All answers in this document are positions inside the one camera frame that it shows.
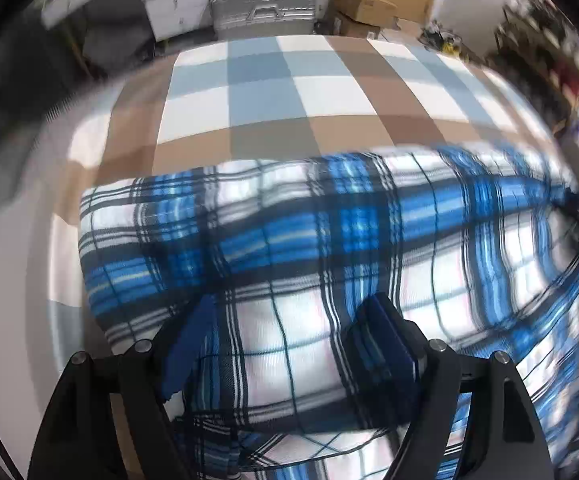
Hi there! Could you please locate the blue white plaid blanket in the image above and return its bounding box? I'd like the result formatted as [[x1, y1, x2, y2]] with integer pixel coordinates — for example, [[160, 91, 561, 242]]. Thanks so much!
[[78, 143, 579, 479]]

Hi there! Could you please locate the brown blue checkered bed sheet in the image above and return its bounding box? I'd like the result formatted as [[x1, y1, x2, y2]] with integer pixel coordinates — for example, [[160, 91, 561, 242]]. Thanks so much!
[[47, 35, 556, 307]]

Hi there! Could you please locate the wooden shoe rack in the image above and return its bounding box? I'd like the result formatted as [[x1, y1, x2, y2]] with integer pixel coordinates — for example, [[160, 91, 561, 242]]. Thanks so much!
[[487, 0, 579, 132]]

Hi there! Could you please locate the brown cardboard box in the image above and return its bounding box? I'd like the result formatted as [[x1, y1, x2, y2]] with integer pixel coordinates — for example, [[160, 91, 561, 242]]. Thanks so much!
[[326, 0, 398, 39]]

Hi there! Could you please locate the silver hard suitcase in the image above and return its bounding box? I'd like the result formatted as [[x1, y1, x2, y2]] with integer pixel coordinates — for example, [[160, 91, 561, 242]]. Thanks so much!
[[210, 0, 317, 40]]

